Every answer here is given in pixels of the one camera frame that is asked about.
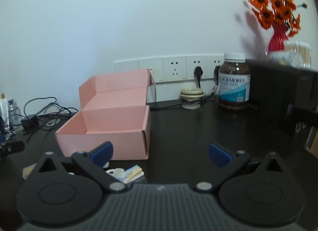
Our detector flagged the small colourful card packet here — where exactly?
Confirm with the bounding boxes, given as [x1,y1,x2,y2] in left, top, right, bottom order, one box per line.
[106,165,144,184]

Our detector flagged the pink cardboard box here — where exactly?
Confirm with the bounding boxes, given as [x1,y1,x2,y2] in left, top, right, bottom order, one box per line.
[55,69,151,160]

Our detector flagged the black power adapter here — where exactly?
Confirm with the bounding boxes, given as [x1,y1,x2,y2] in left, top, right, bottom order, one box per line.
[21,114,39,129]

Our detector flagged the black storage box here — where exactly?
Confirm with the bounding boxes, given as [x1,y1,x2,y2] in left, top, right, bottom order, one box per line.
[246,59,317,152]

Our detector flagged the brown fish oil bottle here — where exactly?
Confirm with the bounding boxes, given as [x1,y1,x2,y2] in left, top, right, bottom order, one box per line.
[218,53,251,110]

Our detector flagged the clear plastic bottle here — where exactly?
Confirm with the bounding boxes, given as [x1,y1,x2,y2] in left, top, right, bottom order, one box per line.
[8,99,22,130]

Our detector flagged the black plug left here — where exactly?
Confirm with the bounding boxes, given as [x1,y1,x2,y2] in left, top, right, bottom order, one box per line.
[194,66,203,88]

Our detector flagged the white patterned tissue pack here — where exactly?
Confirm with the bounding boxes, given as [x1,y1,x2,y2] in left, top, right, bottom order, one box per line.
[269,51,292,65]

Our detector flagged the red ribbed vase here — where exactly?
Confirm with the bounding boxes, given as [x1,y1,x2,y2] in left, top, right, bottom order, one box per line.
[268,24,288,52]

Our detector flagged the cotton swab container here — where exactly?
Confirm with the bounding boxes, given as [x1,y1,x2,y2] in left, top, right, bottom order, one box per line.
[284,40,311,68]

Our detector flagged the orange artificial flowers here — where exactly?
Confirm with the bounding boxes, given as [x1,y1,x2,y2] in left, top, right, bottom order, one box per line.
[248,0,308,38]

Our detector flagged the tangled black cable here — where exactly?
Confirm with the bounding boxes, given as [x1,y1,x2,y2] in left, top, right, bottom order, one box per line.
[22,96,80,143]

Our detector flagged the beige round cable winder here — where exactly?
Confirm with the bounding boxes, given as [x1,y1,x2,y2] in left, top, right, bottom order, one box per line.
[180,88,205,110]

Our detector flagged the white wall socket strip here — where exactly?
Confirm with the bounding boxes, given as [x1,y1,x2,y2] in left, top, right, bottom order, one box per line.
[114,53,224,83]

